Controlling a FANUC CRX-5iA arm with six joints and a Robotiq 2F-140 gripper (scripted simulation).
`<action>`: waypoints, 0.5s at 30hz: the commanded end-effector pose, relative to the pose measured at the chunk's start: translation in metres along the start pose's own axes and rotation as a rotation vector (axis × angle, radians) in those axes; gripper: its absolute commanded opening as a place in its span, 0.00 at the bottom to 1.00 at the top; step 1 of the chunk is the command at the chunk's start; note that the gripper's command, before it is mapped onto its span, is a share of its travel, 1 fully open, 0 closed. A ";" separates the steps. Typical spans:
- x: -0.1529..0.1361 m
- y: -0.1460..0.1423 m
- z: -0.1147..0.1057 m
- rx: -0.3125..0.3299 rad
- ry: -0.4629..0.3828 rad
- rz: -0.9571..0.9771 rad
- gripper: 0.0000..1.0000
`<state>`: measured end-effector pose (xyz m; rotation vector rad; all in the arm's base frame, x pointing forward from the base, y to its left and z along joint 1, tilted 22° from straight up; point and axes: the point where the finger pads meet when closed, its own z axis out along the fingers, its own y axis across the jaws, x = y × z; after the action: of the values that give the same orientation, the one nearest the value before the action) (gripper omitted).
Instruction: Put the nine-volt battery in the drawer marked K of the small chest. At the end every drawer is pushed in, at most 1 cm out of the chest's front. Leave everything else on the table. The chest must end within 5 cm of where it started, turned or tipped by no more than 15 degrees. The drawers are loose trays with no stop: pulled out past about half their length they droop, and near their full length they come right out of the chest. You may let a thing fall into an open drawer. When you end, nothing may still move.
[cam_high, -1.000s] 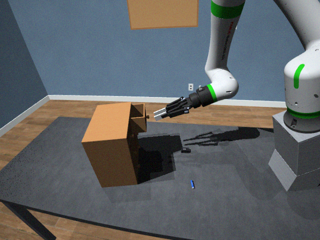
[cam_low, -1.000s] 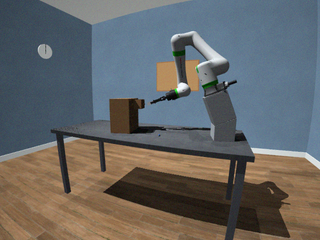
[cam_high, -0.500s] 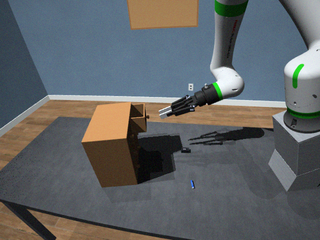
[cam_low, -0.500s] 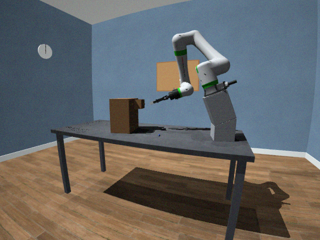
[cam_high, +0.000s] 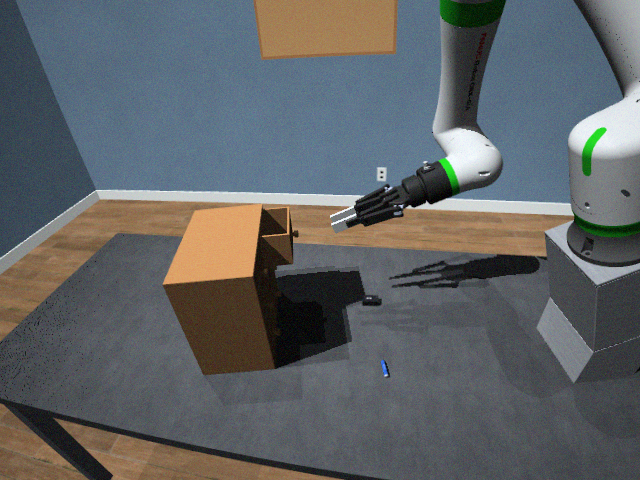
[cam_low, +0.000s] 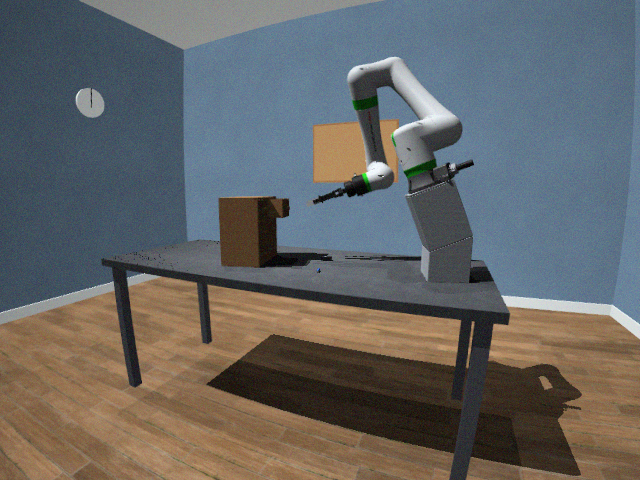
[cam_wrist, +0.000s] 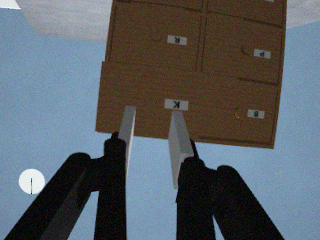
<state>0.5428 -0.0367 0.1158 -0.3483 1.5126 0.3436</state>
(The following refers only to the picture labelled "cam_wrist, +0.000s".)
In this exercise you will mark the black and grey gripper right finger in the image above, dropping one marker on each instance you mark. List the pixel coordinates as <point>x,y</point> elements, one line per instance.
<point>241,217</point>

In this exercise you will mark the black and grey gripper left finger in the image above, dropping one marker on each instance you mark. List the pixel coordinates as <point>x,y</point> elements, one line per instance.
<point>55,211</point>

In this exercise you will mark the brown wooden drawer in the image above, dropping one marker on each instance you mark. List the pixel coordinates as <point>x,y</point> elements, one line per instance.
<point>226,51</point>
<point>164,89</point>
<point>221,100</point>
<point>188,4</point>
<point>267,12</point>
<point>155,38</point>

